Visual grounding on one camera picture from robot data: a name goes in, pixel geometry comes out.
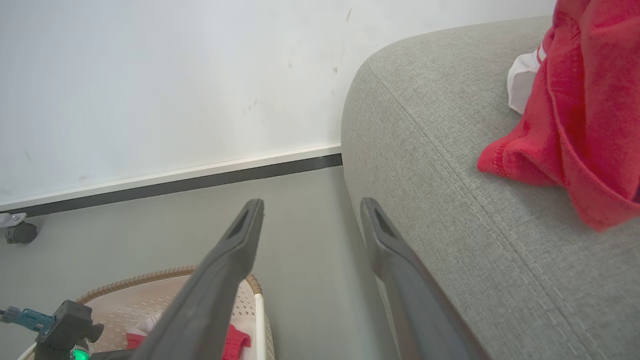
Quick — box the grey fabric sofa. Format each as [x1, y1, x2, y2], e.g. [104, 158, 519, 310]
[341, 15, 640, 360]

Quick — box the red garment with white labels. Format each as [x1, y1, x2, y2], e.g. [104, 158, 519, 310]
[477, 0, 640, 232]

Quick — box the red and white garment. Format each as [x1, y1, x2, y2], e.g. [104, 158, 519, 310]
[125, 312, 252, 360]

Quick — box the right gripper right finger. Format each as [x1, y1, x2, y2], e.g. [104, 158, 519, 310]
[360, 197, 493, 360]

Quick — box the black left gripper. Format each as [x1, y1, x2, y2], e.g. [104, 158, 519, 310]
[34, 300, 105, 360]

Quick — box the white and black baseboard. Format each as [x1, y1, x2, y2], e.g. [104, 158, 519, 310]
[0, 144, 343, 218]

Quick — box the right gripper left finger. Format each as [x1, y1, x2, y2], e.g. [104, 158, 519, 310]
[132, 198, 265, 360]

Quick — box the black caster wheel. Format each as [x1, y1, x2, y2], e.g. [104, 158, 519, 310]
[5, 222, 39, 245]

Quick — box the blue cable connector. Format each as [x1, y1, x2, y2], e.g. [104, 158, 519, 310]
[0, 306, 55, 332]

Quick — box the white perforated laundry basket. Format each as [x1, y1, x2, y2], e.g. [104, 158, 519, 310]
[17, 266, 275, 360]

